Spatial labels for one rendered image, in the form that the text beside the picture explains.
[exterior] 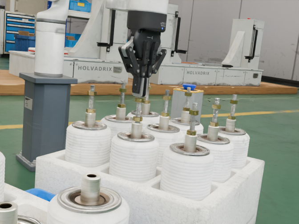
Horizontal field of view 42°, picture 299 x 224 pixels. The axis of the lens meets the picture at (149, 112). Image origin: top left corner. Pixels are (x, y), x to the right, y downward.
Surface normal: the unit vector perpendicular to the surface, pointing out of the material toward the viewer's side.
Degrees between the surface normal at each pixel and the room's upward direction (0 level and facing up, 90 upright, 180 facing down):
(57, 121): 90
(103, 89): 90
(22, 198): 0
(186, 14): 90
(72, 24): 90
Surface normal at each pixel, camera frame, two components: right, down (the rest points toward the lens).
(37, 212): -0.54, 0.10
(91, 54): 0.61, 0.20
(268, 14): -0.79, 0.04
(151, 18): 0.18, 0.19
